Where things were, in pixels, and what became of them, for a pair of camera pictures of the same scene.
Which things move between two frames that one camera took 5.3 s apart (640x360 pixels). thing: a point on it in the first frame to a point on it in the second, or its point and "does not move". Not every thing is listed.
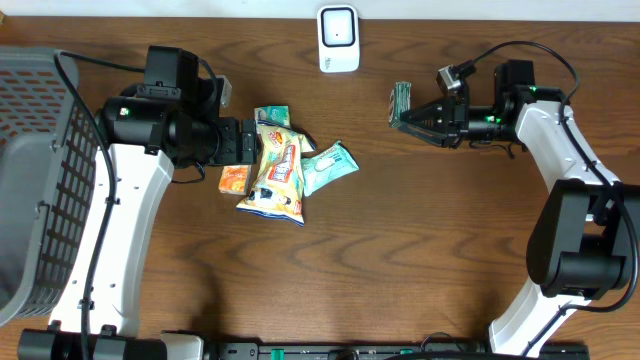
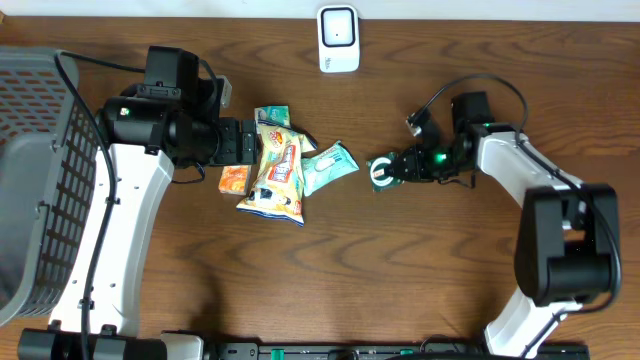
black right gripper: (450, 111) to (415, 168)
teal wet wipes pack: (321, 169) does not move
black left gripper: (228, 148) does not move
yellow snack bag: (277, 188) does not move
